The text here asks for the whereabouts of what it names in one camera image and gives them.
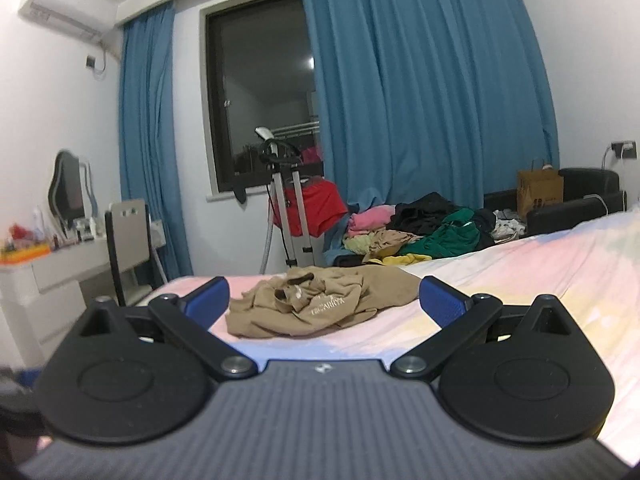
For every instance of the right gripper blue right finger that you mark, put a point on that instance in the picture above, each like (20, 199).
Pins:
(462, 321)

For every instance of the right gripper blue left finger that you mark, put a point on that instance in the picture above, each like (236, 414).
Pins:
(185, 321)

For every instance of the tan t-shirt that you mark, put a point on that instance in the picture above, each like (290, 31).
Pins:
(312, 301)

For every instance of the grey black chair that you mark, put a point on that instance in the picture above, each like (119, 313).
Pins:
(129, 245)

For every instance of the yellow garment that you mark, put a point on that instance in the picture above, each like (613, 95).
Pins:
(400, 260)

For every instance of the green garment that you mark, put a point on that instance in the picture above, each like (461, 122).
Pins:
(463, 231)

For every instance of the white patterned garment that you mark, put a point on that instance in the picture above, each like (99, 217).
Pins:
(508, 226)

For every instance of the beige patterned garment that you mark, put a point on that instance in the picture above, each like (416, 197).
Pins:
(386, 243)

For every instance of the black garment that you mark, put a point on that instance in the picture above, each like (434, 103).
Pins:
(423, 216)

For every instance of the pink garment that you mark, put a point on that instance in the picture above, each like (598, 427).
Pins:
(372, 219)

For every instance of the blue curtain left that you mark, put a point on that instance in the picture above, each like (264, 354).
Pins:
(146, 131)

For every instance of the blue curtain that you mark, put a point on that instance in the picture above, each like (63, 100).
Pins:
(146, 131)
(421, 96)

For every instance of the white dressing table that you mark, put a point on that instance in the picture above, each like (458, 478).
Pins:
(41, 299)

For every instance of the wavy vanity mirror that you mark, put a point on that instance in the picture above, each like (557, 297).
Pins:
(70, 193)

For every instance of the black sofa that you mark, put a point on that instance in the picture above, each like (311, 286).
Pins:
(589, 193)

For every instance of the blue curtain right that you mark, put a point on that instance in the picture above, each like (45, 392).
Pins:
(421, 96)

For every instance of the dark window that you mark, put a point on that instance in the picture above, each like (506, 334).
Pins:
(259, 72)

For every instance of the white air conditioner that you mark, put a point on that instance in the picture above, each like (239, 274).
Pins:
(87, 20)

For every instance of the wall socket with charger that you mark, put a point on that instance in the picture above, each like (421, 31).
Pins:
(625, 149)

